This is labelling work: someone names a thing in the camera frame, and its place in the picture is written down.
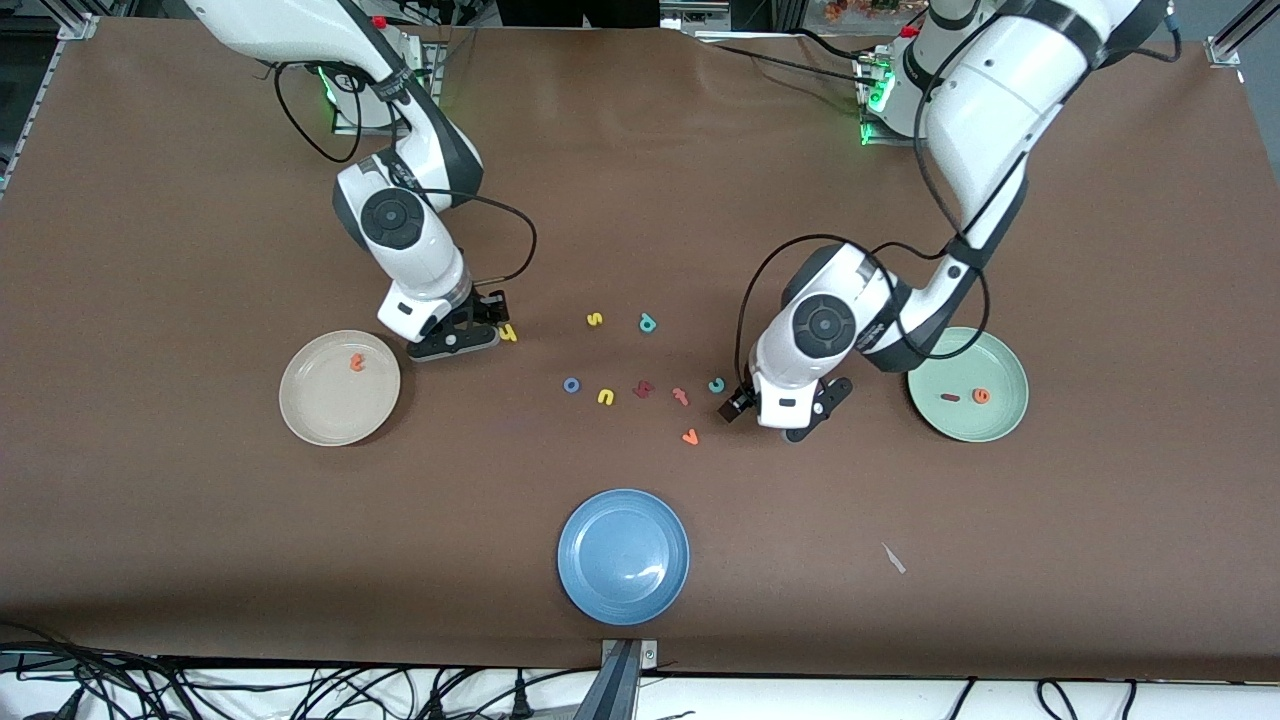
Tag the right gripper silver-black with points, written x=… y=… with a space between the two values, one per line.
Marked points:
x=487 y=307

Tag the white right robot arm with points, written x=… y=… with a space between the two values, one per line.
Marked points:
x=430 y=270

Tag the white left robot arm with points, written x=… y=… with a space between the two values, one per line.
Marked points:
x=1000 y=100

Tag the beige brown plate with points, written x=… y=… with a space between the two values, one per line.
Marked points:
x=330 y=400

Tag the blue plate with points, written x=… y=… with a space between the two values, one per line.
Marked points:
x=623 y=557

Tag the white paper scrap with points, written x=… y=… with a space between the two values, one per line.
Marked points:
x=893 y=559

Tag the green plate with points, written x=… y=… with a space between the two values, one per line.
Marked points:
x=985 y=360

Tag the brown table cover sheet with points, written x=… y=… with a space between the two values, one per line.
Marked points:
x=200 y=500

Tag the grey device box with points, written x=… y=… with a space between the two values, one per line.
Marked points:
x=695 y=15

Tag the orange decoration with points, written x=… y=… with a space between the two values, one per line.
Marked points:
x=850 y=10

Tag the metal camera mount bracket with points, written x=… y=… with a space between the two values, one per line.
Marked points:
x=622 y=680

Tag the aluminium frame profile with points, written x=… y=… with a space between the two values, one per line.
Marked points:
x=1235 y=35
x=80 y=25

